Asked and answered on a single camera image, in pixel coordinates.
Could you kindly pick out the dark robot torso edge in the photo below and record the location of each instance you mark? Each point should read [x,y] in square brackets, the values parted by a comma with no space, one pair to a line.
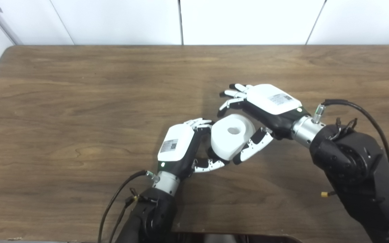
[235,238]

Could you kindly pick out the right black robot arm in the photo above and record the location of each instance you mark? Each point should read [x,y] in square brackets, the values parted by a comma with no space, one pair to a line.
[360,168]

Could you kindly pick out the round white piece with holes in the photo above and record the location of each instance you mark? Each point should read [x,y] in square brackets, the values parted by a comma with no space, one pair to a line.
[228,141]

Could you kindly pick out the yellow connector plug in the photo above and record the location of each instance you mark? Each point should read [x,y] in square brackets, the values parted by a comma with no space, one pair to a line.
[324,194]

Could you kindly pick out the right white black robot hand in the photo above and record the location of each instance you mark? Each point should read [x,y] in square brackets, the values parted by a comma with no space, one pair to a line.
[272,101]

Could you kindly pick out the black flanged holder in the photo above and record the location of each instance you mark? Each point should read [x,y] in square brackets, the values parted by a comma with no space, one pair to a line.
[211,154]

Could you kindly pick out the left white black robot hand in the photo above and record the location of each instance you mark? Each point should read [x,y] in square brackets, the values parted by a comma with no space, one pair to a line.
[176,145]

